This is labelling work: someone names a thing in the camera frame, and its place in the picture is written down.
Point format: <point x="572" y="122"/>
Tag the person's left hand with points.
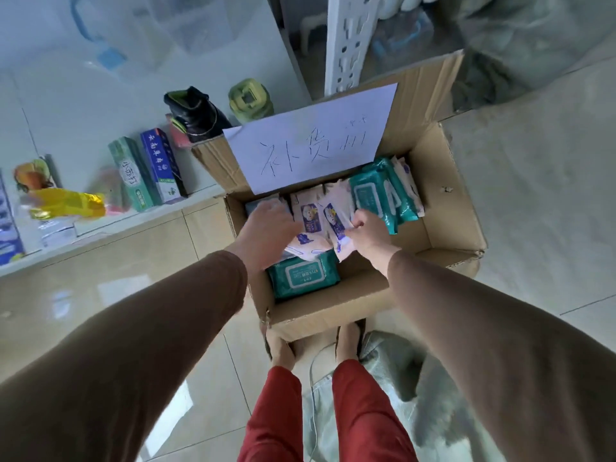
<point x="262" y="233"/>

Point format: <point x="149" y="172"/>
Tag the person's right hand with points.
<point x="373" y="238"/>

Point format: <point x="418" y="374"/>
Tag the person's right fingers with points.
<point x="358" y="226"/>

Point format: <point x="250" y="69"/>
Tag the person's left fingers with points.
<point x="281" y="216"/>

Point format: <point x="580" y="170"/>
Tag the white purple-print tissue packet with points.
<point x="308" y="211"/>
<point x="334" y="214"/>
<point x="308" y="245"/>

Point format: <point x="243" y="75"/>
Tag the person's right forearm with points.
<point x="500" y="360"/>

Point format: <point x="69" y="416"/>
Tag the person's left forearm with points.
<point x="125" y="360"/>

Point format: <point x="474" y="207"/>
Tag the teal wet wipes packet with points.
<point x="373" y="194"/>
<point x="402" y="187"/>
<point x="303" y="276"/>

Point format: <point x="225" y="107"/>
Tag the white handwritten paper sign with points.
<point x="313" y="134"/>

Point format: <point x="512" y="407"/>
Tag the brown cardboard box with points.
<point x="447" y="206"/>

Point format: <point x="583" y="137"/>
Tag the green capped bottle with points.
<point x="250" y="100"/>

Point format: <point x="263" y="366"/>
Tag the blue toothpaste box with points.
<point x="161" y="163"/>

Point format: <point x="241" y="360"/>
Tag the pink packet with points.
<point x="177" y="134"/>

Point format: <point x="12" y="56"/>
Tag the green toothpaste box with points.
<point x="134" y="175"/>

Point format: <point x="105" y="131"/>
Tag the white shelf board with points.
<point x="120" y="223"/>

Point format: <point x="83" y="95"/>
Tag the person's right leg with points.
<point x="365" y="408"/>

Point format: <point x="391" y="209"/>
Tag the person's leg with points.
<point x="365" y="408"/>
<point x="274" y="413"/>

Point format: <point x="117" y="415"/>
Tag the blue plastic object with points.
<point x="402" y="33"/>

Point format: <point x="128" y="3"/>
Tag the person's left leg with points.
<point x="274" y="413"/>

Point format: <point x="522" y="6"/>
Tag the yellow plastic packet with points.
<point x="67" y="202"/>

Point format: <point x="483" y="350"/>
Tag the fruit print package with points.
<point x="32" y="175"/>

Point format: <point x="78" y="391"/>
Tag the grey plastic sheet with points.
<point x="529" y="38"/>

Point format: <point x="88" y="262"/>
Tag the blue white package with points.
<point x="8" y="226"/>

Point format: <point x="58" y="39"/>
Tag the white perforated shelf post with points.
<point x="351" y="38"/>

